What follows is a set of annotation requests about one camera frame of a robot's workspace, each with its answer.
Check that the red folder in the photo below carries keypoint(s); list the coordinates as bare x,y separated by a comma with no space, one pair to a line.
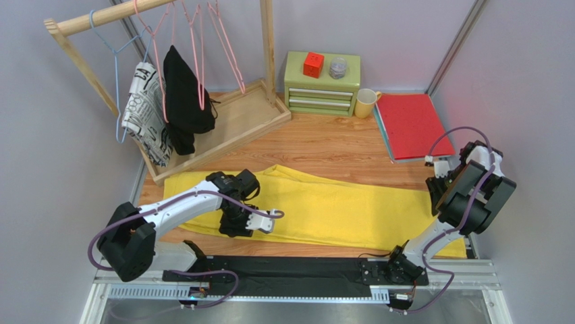
409,125

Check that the yellow mug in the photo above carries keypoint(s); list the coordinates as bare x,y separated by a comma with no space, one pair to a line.
365,102

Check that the pink wire hanger right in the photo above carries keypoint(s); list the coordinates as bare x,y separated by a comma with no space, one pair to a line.
221,32

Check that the green mini drawer chest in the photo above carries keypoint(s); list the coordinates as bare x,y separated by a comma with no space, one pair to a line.
323,95

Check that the blue wire hanger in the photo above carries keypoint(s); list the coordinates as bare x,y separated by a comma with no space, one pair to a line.
120,133

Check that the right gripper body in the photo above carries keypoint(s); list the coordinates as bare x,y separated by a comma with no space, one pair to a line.
434,190

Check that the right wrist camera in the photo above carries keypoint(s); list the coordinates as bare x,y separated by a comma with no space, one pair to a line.
440,166

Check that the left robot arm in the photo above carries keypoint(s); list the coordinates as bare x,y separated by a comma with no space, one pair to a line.
131,241

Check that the wooden clothes rack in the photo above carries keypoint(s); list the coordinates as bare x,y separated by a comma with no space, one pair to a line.
244,115

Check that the white patterned garment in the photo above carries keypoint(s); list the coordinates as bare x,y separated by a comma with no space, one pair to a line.
143,116

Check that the red cube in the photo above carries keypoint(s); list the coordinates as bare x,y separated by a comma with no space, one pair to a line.
313,64

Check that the black garment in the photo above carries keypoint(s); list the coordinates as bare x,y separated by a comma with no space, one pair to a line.
185,116

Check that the yellow trousers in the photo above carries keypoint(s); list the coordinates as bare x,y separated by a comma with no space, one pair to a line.
319,213

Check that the black base cloth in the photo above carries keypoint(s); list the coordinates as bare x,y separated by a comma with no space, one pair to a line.
271,276

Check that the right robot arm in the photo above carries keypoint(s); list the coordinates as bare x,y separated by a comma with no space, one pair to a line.
464,200

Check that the aluminium base frame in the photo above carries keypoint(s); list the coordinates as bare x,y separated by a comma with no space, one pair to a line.
445,276

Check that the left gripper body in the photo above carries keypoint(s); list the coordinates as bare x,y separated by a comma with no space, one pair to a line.
234,220

